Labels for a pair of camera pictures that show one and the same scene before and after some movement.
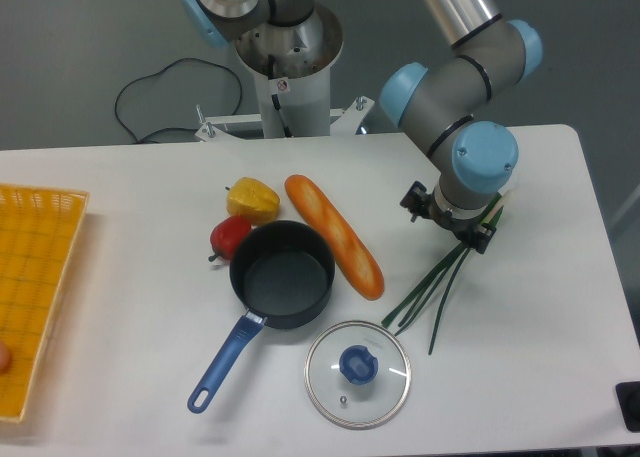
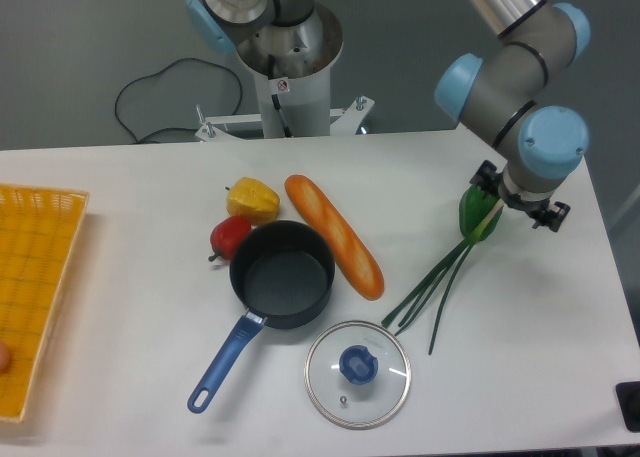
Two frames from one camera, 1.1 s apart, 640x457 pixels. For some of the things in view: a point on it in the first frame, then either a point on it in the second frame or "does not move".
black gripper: [473, 233] to [545, 212]
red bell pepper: [226, 234] does not move
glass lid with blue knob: [358, 375] does not move
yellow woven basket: [39, 228] does not move
